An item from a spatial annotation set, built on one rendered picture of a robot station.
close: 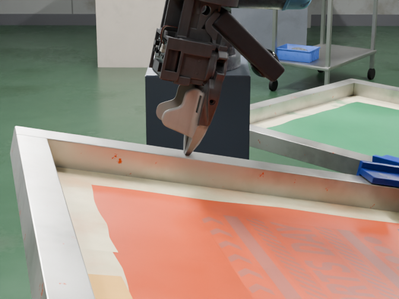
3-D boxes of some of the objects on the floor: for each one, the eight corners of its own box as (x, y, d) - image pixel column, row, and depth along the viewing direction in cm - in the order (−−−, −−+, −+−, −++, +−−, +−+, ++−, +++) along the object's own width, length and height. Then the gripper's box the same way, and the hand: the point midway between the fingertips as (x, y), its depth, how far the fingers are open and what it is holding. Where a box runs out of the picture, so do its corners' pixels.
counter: (183, 28, 916) (182, -43, 894) (175, 68, 721) (174, -20, 699) (121, 28, 916) (119, -43, 894) (97, 68, 721) (94, -20, 699)
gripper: (164, -22, 110) (132, 137, 115) (181, -14, 101) (145, 158, 106) (228, -9, 112) (193, 146, 117) (249, 0, 104) (211, 167, 109)
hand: (193, 145), depth 112 cm, fingers closed, pressing on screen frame
